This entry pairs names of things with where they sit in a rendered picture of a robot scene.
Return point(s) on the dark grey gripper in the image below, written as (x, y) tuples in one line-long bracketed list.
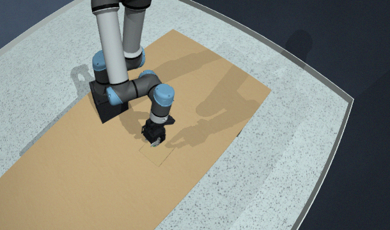
[(155, 135)]

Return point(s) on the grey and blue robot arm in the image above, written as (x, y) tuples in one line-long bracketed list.
[(110, 65)]

